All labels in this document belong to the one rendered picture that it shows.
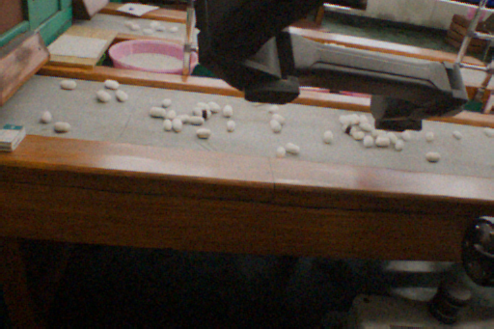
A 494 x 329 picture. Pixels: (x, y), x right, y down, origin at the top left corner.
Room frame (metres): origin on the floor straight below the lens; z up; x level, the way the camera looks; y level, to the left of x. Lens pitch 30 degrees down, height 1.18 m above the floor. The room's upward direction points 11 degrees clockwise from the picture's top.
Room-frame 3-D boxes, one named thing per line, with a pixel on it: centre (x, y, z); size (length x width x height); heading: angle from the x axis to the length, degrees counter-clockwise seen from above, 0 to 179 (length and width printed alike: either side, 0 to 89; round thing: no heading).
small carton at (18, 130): (0.56, 0.42, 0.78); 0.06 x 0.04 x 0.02; 10
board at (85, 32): (1.10, 0.54, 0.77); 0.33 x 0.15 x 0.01; 10
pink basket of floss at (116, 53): (1.14, 0.33, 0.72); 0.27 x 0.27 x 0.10
